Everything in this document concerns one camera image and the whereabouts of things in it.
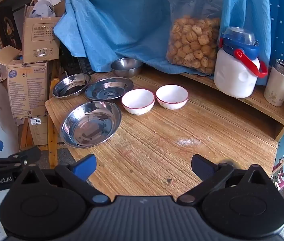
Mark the white round printed object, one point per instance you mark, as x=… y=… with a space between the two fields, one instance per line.
x=41 y=8

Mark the small steel plate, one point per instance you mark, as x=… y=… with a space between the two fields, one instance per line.
x=71 y=85

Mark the white red-rimmed bowl with mark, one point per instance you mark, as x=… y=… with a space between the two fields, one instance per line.
x=172 y=96

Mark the black keyboard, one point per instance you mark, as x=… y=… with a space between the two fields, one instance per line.
x=81 y=65

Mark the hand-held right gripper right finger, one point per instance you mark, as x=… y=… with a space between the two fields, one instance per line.
x=203 y=167

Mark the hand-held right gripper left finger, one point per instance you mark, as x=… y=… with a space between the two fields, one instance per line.
x=84 y=167

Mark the cardboard box with bubble print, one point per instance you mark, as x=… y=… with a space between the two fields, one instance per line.
x=40 y=37

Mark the clear bag of cookies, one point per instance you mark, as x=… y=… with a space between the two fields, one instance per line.
x=194 y=40

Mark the cream thermos flask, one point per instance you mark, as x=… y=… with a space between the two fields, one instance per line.
x=278 y=87

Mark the deep steel bowl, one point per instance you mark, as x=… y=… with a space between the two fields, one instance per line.
x=126 y=66

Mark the steel plate with sticker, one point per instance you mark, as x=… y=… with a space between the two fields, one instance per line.
x=109 y=89

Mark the low cardboard box white label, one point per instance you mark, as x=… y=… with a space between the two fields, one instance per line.
x=39 y=133

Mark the large steel plate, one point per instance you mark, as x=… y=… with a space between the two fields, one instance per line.
x=91 y=125

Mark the framed picture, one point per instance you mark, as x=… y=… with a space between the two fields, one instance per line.
x=7 y=27

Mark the wooden desk shelf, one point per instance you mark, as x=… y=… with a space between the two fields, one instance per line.
x=269 y=110

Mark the open-flap cardboard box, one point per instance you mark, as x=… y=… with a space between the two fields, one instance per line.
x=5 y=57

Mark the white bowl red rim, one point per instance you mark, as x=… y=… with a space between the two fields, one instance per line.
x=138 y=100

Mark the blue cloth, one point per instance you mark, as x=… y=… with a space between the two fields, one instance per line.
x=119 y=17

